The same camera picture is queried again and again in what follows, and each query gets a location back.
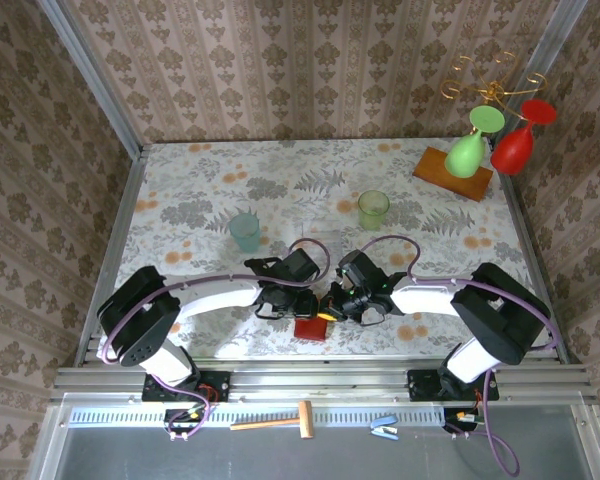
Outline wooden mallet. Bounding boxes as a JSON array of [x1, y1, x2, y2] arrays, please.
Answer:
[[229, 399, 315, 441]]

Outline green plastic cup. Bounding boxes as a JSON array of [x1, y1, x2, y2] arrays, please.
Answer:
[[357, 189, 391, 232]]

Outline aluminium frame rail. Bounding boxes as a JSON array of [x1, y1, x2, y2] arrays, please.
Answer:
[[74, 144, 149, 369], [49, 363, 599, 404], [489, 137, 581, 365]]

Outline perforated metal strip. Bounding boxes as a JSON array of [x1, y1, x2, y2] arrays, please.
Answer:
[[68, 405, 444, 429]]

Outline brown wooden base block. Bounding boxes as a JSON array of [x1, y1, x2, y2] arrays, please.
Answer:
[[412, 146, 495, 203]]

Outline blue stapler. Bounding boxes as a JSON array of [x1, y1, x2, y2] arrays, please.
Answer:
[[369, 413, 400, 442]]

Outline red plastic wine glass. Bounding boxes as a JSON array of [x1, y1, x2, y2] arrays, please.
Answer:
[[489, 98, 558, 176]]

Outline red leather card holder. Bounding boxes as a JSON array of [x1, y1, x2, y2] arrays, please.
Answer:
[[294, 318, 329, 343]]

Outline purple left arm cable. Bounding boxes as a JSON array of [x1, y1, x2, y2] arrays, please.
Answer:
[[101, 238, 332, 442]]

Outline green plastic wine glass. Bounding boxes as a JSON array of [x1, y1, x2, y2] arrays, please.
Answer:
[[443, 105, 507, 179]]

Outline floral tablecloth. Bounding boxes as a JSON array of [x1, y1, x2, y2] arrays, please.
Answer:
[[79, 139, 569, 362]]

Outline teal plastic cup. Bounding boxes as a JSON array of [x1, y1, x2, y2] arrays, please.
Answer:
[[228, 213, 263, 253]]

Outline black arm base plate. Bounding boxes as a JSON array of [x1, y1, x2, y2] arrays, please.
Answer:
[[408, 368, 501, 403], [142, 370, 232, 403]]

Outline aluminium frame post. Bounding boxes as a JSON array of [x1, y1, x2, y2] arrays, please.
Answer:
[[37, 0, 144, 159], [499, 0, 589, 146]]

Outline gold wire glass rack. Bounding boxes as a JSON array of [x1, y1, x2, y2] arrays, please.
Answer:
[[439, 51, 549, 121]]

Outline grey metal shelf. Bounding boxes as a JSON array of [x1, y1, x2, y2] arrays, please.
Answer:
[[27, 394, 600, 480]]

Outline black connector block with wires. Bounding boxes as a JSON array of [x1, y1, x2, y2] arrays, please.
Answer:
[[442, 407, 482, 435], [163, 407, 205, 435]]

